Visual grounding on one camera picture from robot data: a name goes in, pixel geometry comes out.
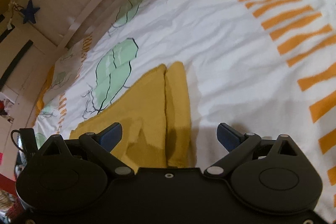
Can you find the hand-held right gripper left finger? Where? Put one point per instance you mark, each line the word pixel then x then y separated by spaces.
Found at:
pixel 112 135

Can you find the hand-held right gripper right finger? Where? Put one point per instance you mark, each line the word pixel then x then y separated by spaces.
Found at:
pixel 227 137

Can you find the mustard yellow knit sweater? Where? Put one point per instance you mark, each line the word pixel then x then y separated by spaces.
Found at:
pixel 149 108

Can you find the red cloth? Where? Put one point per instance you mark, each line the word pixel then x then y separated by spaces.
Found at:
pixel 8 187

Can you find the beige cabinet with black strips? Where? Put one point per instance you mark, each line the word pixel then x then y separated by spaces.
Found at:
pixel 26 69

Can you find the white printed duvet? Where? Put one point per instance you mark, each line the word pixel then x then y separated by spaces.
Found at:
pixel 223 43

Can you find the blue star decoration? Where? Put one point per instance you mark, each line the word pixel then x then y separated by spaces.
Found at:
pixel 30 12

